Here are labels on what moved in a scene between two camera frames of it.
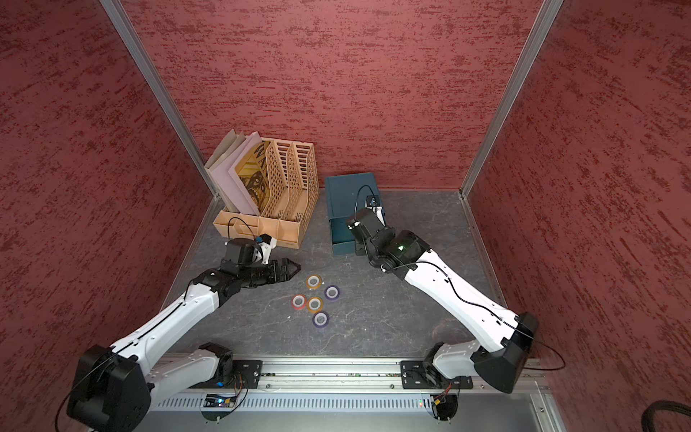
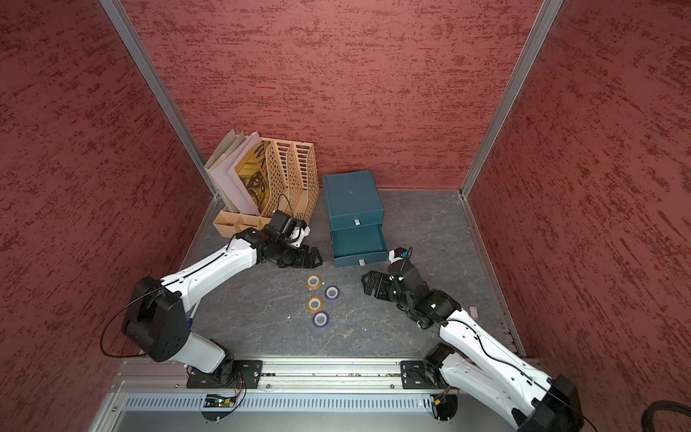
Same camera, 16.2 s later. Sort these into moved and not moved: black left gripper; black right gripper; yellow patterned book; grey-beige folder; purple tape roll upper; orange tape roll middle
Moved: black left gripper; black right gripper
Not moved: grey-beige folder; yellow patterned book; orange tape roll middle; purple tape roll upper
